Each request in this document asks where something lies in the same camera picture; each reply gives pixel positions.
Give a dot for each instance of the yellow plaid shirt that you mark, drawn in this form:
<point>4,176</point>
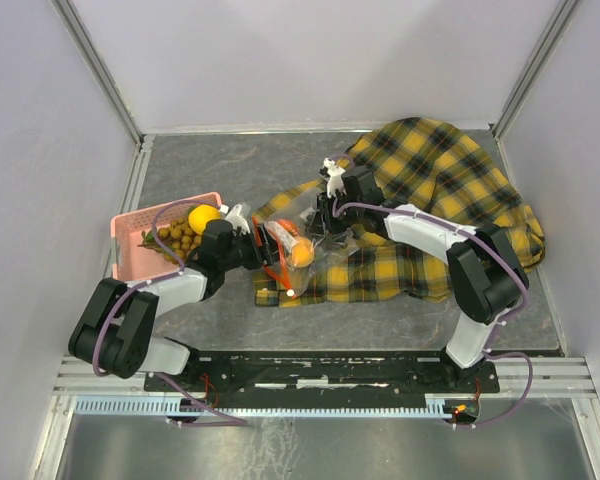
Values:
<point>445,186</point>

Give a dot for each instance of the dark fake grape bunch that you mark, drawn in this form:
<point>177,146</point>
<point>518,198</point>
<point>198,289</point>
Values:
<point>342,243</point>

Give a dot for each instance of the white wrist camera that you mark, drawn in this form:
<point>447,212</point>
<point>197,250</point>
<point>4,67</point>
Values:
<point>333,172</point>
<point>237,216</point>

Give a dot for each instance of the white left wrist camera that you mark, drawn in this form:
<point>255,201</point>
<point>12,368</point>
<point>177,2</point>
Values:
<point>237,216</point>

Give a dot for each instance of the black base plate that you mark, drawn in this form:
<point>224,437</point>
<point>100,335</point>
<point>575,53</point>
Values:
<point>331,378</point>

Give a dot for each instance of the light blue cable duct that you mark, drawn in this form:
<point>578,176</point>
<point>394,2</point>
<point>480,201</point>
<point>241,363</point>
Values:
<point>176,407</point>

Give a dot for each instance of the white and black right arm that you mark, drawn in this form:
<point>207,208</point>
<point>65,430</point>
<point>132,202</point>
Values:
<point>487,279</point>

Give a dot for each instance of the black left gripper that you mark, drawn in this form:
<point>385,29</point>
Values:
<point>269,250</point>

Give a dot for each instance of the orange-yellow fake peach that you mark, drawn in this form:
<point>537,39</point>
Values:
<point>301,253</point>

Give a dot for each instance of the brown fake longan bunch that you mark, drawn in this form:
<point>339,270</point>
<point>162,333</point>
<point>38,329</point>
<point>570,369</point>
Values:
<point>174,242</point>

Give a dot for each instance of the pink perforated plastic basket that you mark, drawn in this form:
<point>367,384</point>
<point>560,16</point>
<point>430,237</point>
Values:
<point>132,263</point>

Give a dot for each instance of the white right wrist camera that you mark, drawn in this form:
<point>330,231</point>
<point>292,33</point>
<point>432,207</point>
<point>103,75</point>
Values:
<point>333,172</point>

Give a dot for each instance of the clear zip top bag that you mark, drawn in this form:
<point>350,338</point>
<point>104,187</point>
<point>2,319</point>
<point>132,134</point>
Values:
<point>294,281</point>

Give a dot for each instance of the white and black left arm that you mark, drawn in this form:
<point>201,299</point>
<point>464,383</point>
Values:
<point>115,331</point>

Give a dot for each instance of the orange fake tangerine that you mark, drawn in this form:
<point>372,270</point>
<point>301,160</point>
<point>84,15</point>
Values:
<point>289,226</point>

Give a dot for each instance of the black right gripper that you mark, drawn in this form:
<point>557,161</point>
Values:
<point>323,204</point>

